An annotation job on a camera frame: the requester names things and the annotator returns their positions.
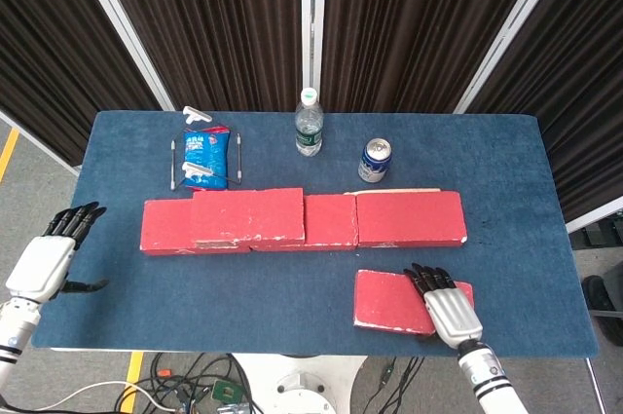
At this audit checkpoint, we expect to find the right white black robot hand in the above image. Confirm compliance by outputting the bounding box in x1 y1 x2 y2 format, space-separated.
403 262 485 350

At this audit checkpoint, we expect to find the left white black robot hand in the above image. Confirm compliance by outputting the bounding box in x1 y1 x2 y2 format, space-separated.
4 201 111 302

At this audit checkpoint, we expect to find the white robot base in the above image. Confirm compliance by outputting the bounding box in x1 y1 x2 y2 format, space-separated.
228 353 369 414

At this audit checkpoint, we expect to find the black wheel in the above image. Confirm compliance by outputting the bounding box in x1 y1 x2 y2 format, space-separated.
582 275 623 320

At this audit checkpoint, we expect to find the black floor equipment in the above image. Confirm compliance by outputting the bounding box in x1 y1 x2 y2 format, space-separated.
569 212 623 252

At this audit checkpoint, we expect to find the blue white drink can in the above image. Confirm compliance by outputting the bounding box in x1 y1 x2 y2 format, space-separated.
357 137 393 184

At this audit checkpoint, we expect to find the blue snack bag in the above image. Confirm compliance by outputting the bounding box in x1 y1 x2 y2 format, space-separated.
181 125 231 190

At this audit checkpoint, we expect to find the blue table cloth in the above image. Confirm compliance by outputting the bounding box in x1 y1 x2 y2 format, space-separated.
31 110 601 360

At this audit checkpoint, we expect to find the dark brown pleated curtain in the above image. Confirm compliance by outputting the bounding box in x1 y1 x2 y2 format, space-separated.
469 0 623 223
320 0 551 114
0 0 162 167
92 0 312 112

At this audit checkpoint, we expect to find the green circuit board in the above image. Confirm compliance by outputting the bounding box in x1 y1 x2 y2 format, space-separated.
212 379 243 403

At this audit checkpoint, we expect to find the clear green-label water bottle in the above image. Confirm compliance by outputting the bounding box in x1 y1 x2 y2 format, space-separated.
294 87 325 158

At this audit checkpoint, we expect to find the black cable green connector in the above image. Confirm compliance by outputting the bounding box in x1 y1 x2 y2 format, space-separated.
367 358 398 414

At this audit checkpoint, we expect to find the white divider base rail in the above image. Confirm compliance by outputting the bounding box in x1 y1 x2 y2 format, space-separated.
564 194 623 235
0 109 82 176

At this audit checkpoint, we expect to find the white floor cable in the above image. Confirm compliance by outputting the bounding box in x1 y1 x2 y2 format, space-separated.
17 380 169 411

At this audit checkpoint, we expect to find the black floor cable tangle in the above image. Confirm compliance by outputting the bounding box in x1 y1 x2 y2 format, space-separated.
145 352 254 414

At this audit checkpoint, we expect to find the wire rack with white clips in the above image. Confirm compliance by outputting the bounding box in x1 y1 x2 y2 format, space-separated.
168 105 244 191

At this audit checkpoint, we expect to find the white divider post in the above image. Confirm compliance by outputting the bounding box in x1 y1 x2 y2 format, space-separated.
455 0 575 116
300 0 323 94
65 0 176 112

